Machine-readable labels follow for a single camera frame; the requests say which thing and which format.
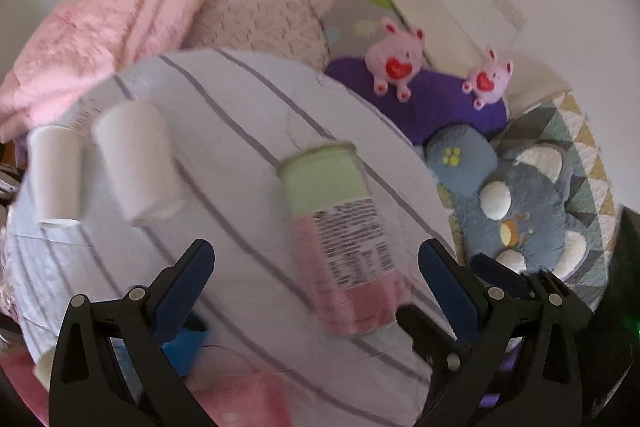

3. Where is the green pink glass cup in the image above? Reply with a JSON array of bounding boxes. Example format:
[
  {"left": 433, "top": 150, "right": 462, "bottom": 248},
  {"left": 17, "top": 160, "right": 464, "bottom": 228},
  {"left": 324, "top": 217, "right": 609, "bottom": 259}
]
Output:
[{"left": 278, "top": 141, "right": 409, "bottom": 337}]

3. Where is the small pink cup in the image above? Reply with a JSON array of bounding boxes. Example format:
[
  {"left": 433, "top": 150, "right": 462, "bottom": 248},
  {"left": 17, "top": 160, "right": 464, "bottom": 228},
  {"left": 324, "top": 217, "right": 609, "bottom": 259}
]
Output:
[{"left": 186, "top": 371, "right": 293, "bottom": 427}]

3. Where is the white paper cup far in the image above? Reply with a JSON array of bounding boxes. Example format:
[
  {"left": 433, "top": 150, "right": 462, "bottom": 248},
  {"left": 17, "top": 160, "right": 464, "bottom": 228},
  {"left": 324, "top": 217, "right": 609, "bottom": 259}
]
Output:
[{"left": 27, "top": 124, "right": 84, "bottom": 229}]

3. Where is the white paper cup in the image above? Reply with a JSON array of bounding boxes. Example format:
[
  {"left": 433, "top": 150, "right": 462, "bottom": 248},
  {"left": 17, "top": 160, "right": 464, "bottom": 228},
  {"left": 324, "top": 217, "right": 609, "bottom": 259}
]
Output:
[
  {"left": 92, "top": 101, "right": 184, "bottom": 228},
  {"left": 27, "top": 124, "right": 84, "bottom": 229}
]

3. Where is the white paper cup near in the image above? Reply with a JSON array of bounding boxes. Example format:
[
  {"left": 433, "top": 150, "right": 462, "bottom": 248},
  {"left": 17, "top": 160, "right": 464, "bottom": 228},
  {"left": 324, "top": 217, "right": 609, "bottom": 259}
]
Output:
[{"left": 92, "top": 101, "right": 184, "bottom": 228}]

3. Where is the blue black can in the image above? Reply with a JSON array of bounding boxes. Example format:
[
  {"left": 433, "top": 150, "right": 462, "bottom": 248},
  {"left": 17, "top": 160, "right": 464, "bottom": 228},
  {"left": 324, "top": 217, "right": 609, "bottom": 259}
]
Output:
[{"left": 162, "top": 313, "right": 209, "bottom": 378}]

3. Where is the blue grey plush cushion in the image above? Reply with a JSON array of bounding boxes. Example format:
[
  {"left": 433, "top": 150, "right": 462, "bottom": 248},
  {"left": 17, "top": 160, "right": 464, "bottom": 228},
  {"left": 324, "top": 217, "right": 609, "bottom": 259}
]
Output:
[{"left": 425, "top": 124, "right": 588, "bottom": 280}]

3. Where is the geometric patterned bedspread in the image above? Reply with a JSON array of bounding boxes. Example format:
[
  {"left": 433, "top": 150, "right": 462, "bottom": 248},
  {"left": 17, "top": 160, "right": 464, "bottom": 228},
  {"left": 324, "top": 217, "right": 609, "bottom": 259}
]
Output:
[{"left": 437, "top": 93, "right": 616, "bottom": 309}]

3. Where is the purple pillow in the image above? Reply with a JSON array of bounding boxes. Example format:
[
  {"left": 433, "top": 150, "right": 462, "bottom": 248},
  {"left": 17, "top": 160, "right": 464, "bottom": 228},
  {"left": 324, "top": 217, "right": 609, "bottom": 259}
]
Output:
[{"left": 324, "top": 57, "right": 508, "bottom": 145}]

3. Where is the white striped table cloth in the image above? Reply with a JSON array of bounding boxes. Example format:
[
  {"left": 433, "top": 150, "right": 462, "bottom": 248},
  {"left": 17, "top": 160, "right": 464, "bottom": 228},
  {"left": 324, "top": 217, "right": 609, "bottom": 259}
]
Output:
[{"left": 6, "top": 50, "right": 451, "bottom": 426}]

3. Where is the small pink bunny plush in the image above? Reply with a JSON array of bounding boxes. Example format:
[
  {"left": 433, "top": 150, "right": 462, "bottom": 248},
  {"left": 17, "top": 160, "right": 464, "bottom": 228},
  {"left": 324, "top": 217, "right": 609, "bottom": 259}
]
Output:
[{"left": 461, "top": 48, "right": 514, "bottom": 110}]

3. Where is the white flat box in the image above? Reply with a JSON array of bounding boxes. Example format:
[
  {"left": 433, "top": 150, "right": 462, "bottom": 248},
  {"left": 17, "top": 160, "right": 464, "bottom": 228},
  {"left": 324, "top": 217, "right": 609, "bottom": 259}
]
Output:
[{"left": 392, "top": 0, "right": 572, "bottom": 117}]

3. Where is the large pink bunny plush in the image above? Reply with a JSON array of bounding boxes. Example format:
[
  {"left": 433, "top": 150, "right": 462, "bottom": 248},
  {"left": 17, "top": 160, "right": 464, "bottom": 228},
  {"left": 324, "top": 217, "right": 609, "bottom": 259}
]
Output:
[{"left": 364, "top": 17, "right": 425, "bottom": 103}]

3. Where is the grey patterned pillow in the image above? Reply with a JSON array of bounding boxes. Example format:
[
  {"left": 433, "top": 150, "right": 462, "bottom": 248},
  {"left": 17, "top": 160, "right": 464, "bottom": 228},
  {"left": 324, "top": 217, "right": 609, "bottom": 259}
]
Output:
[{"left": 320, "top": 0, "right": 406, "bottom": 62}]

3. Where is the heart pattern pillow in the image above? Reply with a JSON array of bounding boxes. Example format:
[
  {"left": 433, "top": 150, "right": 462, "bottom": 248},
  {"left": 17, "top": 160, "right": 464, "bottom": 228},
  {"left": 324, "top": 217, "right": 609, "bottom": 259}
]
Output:
[{"left": 182, "top": 0, "right": 334, "bottom": 70}]

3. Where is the pink folded quilt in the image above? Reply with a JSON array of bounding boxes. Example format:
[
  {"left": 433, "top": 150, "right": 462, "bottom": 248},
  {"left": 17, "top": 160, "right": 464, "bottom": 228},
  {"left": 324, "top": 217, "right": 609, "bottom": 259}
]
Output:
[{"left": 1, "top": 0, "right": 204, "bottom": 143}]

